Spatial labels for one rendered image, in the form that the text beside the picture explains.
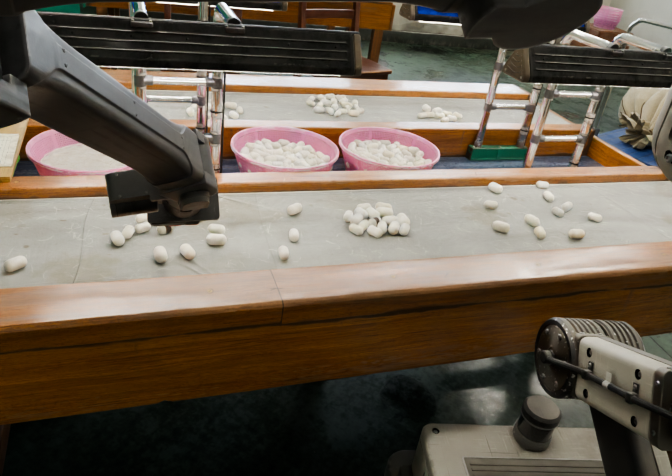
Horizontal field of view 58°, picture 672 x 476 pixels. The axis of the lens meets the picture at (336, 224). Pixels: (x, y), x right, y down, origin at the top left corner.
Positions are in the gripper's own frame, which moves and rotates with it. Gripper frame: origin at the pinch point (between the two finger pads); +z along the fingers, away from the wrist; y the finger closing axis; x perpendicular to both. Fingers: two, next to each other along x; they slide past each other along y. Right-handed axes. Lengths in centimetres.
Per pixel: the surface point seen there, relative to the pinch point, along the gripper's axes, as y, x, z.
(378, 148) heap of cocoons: -56, -24, 49
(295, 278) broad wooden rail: -17.9, 12.2, 0.3
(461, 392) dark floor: -88, 47, 80
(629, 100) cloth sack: -362, -123, 260
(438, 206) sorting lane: -58, -3, 23
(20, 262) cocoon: 24.5, 5.5, 8.6
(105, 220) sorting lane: 12.3, -3.0, 21.3
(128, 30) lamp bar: 6.3, -29.3, -2.3
